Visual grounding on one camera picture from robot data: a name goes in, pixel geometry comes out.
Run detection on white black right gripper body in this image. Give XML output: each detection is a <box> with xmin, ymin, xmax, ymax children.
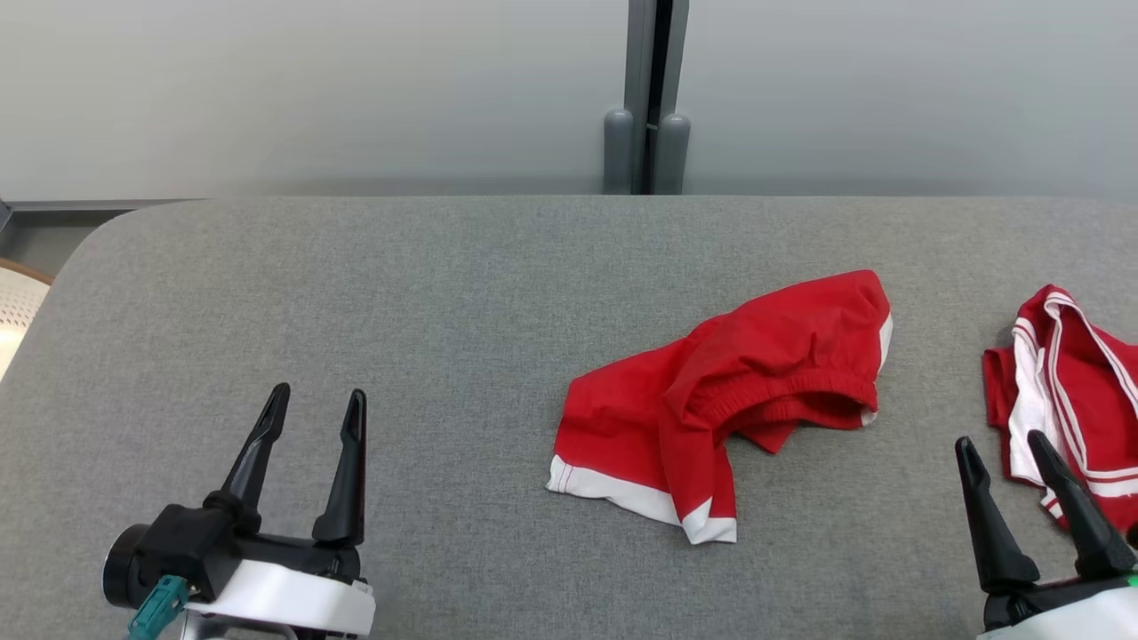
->
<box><xmin>977</xmin><ymin>572</ymin><xmax>1138</xmax><ymax>640</ymax></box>

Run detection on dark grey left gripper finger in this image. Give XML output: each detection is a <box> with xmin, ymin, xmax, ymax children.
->
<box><xmin>204</xmin><ymin>382</ymin><xmax>293</xmax><ymax>534</ymax></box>
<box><xmin>311</xmin><ymin>388</ymin><xmax>369</xmax><ymax>547</ymax></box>

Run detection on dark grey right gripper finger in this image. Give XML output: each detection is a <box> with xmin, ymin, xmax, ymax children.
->
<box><xmin>954</xmin><ymin>435</ymin><xmax>1041</xmax><ymax>596</ymax></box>
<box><xmin>1027</xmin><ymin>428</ymin><xmax>1138</xmax><ymax>580</ymax></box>

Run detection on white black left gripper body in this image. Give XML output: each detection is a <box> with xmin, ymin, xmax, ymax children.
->
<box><xmin>187</xmin><ymin>532</ymin><xmax>377</xmax><ymax>638</ymax></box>

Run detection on red shirt with white stripes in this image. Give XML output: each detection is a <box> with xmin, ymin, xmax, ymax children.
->
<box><xmin>982</xmin><ymin>284</ymin><xmax>1138</xmax><ymax>535</ymax></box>

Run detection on red shorts with white hem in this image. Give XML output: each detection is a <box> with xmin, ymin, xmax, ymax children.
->
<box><xmin>545</xmin><ymin>268</ymin><xmax>894</xmax><ymax>547</ymax></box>

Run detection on white perforated chair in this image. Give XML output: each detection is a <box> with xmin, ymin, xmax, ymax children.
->
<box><xmin>0</xmin><ymin>259</ymin><xmax>53</xmax><ymax>384</ymax></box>

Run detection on teal camera cable connector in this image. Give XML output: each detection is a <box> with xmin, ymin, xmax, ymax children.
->
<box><xmin>126</xmin><ymin>574</ymin><xmax>190</xmax><ymax>640</ymax></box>

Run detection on grey wall baseboard rail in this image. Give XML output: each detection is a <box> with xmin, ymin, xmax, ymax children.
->
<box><xmin>0</xmin><ymin>196</ymin><xmax>216</xmax><ymax>215</ymax></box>

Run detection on grey partition post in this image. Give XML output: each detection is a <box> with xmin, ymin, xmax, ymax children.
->
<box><xmin>602</xmin><ymin>0</ymin><xmax>693</xmax><ymax>196</ymax></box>

